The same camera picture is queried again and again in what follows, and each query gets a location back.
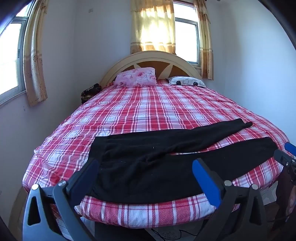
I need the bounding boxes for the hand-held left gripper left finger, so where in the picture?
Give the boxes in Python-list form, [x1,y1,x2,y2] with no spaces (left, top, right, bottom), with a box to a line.
[22,159,100,241]

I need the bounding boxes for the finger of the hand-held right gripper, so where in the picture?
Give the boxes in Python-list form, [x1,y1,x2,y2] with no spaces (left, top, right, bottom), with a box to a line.
[273,149,296,182]
[284,142,296,157]

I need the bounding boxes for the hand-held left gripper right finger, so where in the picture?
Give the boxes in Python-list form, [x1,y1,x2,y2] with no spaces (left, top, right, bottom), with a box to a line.
[192,158,275,241]

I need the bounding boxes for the black pants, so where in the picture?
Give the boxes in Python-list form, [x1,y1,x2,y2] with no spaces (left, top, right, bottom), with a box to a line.
[88,118,278,204]

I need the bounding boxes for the red plaid bedsheet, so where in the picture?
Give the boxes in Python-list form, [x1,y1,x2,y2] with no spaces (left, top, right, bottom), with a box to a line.
[22,82,295,229]

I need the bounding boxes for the dark bundled cloth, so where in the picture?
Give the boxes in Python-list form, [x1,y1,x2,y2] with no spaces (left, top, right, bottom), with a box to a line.
[80,83,102,104]

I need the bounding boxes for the white pillow with black spots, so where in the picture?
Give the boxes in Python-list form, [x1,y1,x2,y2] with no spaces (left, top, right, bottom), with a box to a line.
[166,76,206,88]

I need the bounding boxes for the pink floral pillow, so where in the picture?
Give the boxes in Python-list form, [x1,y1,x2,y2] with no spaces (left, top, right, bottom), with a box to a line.
[114,67,158,88]

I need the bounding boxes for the cream wooden headboard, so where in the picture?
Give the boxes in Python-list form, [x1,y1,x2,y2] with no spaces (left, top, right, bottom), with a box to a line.
[99,50,204,86]

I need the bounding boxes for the grey framed window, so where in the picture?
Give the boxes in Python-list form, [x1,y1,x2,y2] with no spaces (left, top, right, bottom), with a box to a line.
[0,3,31,105]
[172,1,202,68]

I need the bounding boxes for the black cable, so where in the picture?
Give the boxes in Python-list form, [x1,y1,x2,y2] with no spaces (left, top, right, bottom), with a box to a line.
[150,228,200,240]

